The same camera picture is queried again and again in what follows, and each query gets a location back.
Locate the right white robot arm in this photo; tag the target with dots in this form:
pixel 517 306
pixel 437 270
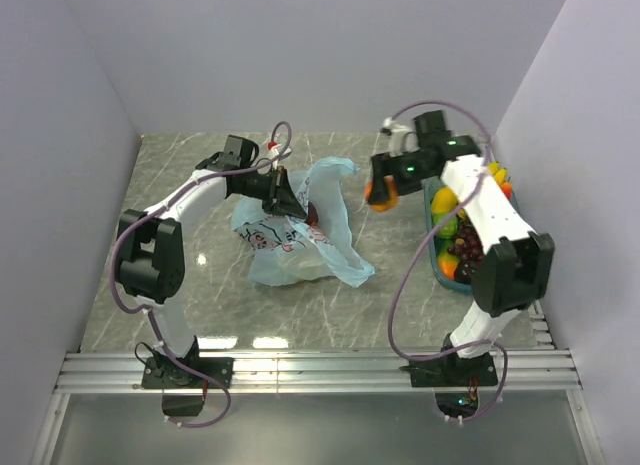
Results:
pixel 517 260

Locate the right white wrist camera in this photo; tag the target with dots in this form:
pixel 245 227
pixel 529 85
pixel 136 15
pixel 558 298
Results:
pixel 402 139

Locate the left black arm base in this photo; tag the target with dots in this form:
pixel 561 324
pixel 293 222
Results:
pixel 183 393

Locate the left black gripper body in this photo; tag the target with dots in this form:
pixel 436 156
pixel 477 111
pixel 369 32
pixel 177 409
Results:
pixel 261 187

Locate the dark fake plum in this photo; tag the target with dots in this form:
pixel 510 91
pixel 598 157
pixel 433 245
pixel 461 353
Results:
pixel 465 271

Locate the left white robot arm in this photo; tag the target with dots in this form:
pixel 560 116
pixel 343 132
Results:
pixel 148 261

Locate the orange fake persimmon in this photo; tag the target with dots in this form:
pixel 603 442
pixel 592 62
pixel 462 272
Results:
pixel 383 199

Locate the light blue plastic bag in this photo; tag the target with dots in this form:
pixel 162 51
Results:
pixel 287 250

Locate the small orange fake fruit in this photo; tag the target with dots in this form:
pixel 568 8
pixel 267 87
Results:
pixel 448 264

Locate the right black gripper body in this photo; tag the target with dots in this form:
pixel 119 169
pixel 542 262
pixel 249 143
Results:
pixel 408 172

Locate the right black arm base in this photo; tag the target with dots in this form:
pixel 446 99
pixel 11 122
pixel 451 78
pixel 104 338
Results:
pixel 454 372

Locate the red orange fake pepper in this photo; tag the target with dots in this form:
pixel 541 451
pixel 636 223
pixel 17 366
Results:
pixel 507 189

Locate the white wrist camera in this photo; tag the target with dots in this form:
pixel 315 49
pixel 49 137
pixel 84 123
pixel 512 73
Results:
pixel 276 153
pixel 402 139

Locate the red fake apple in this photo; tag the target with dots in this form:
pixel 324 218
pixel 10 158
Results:
pixel 312 215

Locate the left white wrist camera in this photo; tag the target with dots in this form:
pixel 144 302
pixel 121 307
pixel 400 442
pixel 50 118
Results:
pixel 276 153

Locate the yellow fake mango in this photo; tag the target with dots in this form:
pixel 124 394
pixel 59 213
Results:
pixel 443 202

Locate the yellow fake bananas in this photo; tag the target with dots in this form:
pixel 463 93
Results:
pixel 498 172

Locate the green fake custard apple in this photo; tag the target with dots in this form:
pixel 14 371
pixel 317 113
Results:
pixel 449 227

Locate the teal plastic fruit basket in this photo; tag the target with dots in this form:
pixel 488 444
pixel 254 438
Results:
pixel 438 245

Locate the purple fake grapes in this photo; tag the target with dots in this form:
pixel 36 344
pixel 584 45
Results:
pixel 466 244

